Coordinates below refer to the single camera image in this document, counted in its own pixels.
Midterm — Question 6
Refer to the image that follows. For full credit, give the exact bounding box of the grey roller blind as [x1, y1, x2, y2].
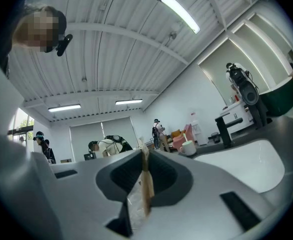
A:
[251, 11, 293, 71]
[69, 123, 105, 162]
[232, 21, 291, 90]
[198, 38, 270, 105]
[101, 116, 140, 150]

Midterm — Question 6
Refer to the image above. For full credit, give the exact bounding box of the white green-lined mug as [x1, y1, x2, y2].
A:
[178, 140, 198, 157]

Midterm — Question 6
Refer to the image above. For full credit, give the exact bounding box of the large glass window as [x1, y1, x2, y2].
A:
[7, 107, 35, 150]

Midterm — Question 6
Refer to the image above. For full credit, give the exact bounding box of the white sink basin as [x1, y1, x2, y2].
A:
[193, 138, 286, 194]

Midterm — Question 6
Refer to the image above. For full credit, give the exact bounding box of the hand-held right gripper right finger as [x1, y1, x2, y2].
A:
[136, 149, 280, 240]

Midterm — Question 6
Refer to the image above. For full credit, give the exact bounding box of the white water dispenser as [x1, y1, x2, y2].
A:
[188, 108, 209, 146]

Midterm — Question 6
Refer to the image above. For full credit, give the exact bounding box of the pink armchair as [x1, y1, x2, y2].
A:
[171, 123, 194, 150]

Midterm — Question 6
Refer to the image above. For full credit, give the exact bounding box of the long ceiling light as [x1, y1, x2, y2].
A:
[115, 98, 144, 106]
[47, 103, 82, 113]
[157, 0, 201, 35]

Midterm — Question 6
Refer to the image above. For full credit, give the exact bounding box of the white washstand cabinet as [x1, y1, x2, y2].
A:
[220, 101, 256, 135]

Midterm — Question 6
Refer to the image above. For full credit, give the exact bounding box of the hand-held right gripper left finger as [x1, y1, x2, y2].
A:
[48, 149, 144, 240]

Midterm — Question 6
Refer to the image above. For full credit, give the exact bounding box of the black backpack rig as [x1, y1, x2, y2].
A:
[151, 123, 160, 141]
[228, 66, 260, 107]
[105, 134, 134, 151]

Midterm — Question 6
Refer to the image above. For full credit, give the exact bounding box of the black faucet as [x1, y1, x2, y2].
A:
[214, 115, 244, 149]

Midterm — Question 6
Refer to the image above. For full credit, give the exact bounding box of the black head-worn camera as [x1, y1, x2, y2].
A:
[55, 33, 74, 57]

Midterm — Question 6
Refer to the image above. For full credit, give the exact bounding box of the person's head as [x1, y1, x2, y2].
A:
[11, 5, 68, 54]

